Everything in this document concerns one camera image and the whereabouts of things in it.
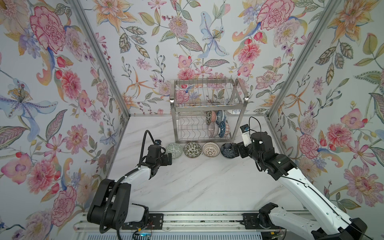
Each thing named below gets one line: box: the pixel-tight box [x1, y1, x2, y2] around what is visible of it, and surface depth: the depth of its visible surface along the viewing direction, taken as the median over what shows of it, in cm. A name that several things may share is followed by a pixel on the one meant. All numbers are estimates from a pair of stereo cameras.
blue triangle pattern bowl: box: [218, 120, 230, 138], surface depth 100 cm
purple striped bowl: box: [208, 121, 219, 139], surface depth 102 cm
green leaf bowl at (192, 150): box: [183, 142, 202, 158], surface depth 100 cm
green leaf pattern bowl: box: [206, 110, 212, 125], surface depth 116 cm
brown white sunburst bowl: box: [202, 141, 221, 158], surface depth 100 cm
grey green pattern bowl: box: [165, 142, 183, 159], surface depth 100 cm
